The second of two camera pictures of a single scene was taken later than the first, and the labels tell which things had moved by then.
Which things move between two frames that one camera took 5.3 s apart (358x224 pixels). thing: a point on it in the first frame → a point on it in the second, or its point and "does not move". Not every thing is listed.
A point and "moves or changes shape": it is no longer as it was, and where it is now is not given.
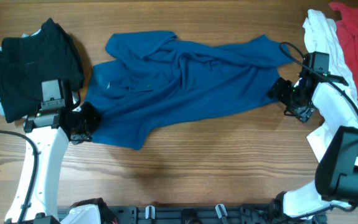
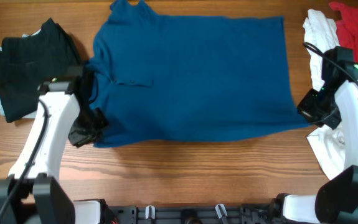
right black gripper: (302, 113) → (304, 109)
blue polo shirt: (150, 76) moves or changes shape
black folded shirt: (20, 65) does not move
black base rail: (195, 214) does not move
